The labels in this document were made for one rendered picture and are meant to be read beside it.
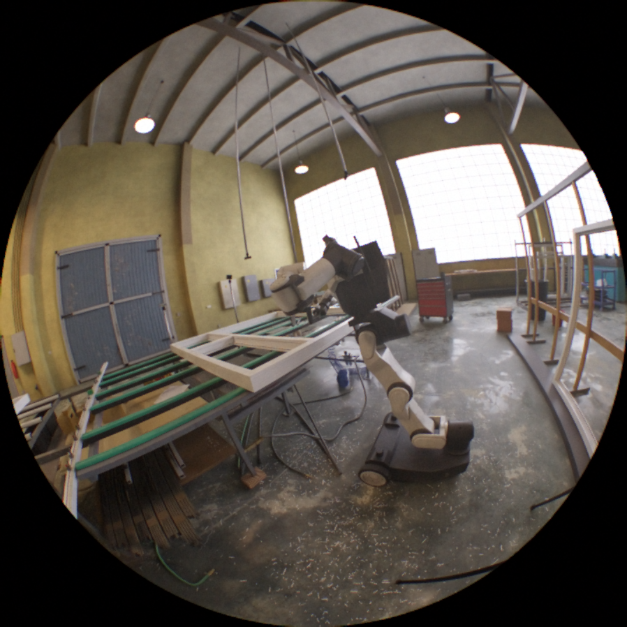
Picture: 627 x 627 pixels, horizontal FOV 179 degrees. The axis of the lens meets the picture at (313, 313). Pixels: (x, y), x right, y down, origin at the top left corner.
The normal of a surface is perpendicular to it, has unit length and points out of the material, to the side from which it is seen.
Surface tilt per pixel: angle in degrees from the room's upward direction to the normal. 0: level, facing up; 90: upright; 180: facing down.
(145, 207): 90
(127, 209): 90
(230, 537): 0
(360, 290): 96
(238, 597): 0
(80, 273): 90
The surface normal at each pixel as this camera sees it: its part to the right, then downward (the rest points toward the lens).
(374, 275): -0.22, 0.10
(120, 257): 0.79, -0.05
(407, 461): -0.17, -0.98
